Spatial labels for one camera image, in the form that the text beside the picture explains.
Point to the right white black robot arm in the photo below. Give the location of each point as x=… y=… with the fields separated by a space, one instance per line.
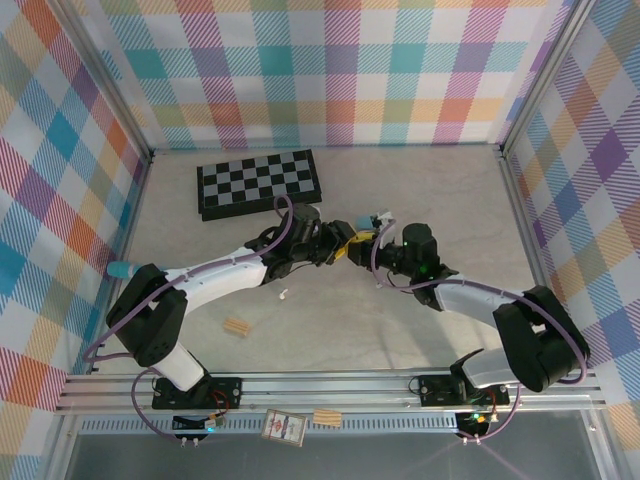
x=470 y=300

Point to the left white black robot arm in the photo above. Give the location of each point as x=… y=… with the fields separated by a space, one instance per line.
x=220 y=277

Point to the black grey chessboard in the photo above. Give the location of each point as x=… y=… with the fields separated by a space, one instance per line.
x=250 y=180

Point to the ridged wooden block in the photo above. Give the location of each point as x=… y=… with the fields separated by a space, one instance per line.
x=326 y=417
x=237 y=328

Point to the teal tube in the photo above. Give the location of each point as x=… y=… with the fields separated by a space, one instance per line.
x=121 y=270

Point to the small controller board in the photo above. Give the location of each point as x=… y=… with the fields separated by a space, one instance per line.
x=210 y=425
x=477 y=419

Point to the playing card box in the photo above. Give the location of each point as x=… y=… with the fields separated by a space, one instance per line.
x=285 y=426

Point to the aluminium side rail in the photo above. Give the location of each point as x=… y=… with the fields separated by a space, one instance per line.
x=517 y=200
x=131 y=210

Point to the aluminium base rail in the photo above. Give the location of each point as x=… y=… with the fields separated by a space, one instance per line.
x=325 y=390

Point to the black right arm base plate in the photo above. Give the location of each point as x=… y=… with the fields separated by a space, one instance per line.
x=435 y=390

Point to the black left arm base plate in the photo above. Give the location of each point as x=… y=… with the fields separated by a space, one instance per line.
x=227 y=392

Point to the aluminium frame post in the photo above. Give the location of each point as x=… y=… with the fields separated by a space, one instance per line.
x=110 y=85
x=542 y=75

